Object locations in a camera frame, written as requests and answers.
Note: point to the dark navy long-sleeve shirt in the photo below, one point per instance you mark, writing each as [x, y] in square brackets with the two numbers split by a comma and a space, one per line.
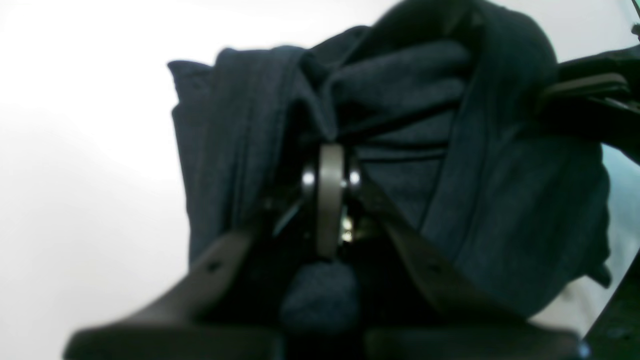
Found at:
[443, 123]

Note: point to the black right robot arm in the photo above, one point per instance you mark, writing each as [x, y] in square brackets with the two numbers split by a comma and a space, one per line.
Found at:
[595, 107]

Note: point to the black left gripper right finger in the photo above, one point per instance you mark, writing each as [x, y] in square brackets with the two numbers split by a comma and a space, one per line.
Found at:
[417, 306]

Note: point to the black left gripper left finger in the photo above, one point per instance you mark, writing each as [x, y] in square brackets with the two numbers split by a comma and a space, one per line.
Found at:
[225, 307]

